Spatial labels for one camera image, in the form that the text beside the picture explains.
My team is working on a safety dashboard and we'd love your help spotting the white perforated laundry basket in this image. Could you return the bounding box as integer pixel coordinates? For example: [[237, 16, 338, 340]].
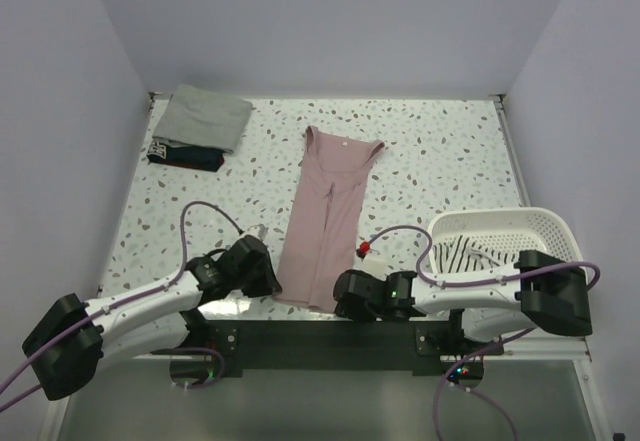
[[428, 207, 583, 261]]

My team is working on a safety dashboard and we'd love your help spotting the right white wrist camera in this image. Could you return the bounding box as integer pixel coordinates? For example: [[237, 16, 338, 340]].
[[354, 241, 387, 279]]

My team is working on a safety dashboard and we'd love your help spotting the aluminium frame rail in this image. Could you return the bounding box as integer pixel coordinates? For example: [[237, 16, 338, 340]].
[[98, 322, 586, 369]]

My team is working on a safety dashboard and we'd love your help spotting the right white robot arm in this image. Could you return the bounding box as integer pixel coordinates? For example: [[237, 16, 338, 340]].
[[333, 250, 600, 354]]

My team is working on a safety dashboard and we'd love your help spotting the folded dark tank top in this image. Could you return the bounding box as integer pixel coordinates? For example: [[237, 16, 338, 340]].
[[146, 140, 225, 172]]

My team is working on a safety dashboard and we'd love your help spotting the striped black white tank top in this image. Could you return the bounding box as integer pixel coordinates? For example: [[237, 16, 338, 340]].
[[430, 236, 519, 273]]

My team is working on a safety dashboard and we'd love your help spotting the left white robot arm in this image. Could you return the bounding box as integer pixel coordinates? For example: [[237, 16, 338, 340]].
[[22, 235, 282, 401]]

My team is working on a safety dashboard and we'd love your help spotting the pink tank top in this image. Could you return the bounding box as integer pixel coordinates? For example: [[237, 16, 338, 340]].
[[276, 126, 385, 312]]

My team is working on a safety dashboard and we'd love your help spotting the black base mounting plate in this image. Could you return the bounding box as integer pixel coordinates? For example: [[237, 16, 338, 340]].
[[180, 320, 486, 377]]

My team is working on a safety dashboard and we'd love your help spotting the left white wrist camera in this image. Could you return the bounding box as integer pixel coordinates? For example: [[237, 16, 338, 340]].
[[239, 224, 269, 241]]

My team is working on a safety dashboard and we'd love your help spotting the folded grey tank top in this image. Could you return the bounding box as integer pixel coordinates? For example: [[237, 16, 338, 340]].
[[153, 84, 253, 154]]

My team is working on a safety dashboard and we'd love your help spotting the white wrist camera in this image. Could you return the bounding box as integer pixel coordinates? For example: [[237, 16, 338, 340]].
[[354, 241, 387, 279], [239, 224, 269, 241]]

